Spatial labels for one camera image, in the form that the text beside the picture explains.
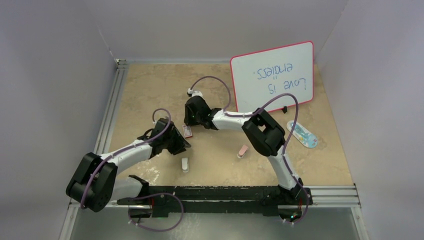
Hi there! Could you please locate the pink and white stapler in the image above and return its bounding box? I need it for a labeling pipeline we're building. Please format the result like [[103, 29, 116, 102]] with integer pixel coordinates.
[[237, 144, 249, 159]]

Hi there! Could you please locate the red staple box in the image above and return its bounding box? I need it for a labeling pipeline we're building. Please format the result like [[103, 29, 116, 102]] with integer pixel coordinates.
[[182, 124, 193, 139]]

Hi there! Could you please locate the red-framed whiteboard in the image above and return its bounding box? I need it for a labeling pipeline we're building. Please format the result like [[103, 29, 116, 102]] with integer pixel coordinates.
[[229, 41, 314, 112]]

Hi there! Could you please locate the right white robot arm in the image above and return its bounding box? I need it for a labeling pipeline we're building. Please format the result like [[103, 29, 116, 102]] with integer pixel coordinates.
[[184, 93, 311, 204]]

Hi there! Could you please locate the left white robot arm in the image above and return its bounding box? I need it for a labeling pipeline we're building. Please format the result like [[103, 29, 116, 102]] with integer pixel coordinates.
[[65, 118, 191, 213]]

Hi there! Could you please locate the aluminium frame rail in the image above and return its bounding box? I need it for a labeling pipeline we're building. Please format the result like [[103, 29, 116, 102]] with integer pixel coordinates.
[[93, 59, 130, 155]]

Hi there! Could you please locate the blue patterned oval case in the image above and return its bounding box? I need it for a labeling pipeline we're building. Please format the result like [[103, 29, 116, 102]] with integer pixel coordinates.
[[292, 122, 318, 149]]

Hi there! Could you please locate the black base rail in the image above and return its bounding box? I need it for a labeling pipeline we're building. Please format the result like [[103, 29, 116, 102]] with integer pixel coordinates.
[[117, 185, 313, 220]]

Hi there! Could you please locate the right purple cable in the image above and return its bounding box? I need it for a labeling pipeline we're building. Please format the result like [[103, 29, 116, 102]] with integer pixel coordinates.
[[187, 75, 311, 226]]

